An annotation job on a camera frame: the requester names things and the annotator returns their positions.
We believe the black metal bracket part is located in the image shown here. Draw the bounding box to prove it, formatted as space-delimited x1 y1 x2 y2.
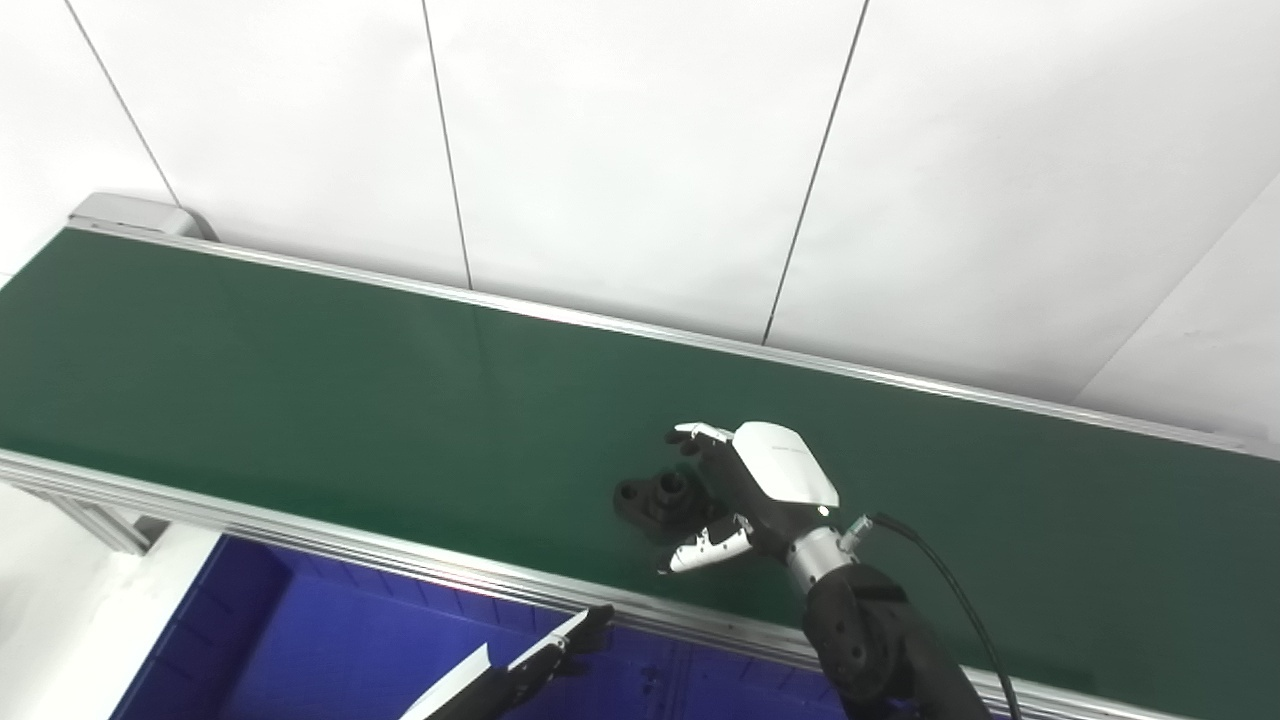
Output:
612 469 713 537

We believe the aluminium conveyor support leg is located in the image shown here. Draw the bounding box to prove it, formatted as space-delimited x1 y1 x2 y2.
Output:
38 492 169 557

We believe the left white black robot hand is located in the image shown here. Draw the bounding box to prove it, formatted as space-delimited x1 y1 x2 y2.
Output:
400 604 617 720

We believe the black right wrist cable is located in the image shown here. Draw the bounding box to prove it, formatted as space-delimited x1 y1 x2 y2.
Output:
848 511 1023 720

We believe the blue plastic bin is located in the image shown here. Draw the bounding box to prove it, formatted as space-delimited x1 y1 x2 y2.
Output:
108 534 666 720
650 640 851 720

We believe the green conveyor belt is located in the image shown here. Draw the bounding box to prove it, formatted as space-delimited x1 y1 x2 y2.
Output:
0 194 1280 720

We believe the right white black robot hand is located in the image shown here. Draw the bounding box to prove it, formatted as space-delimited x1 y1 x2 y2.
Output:
658 420 841 576

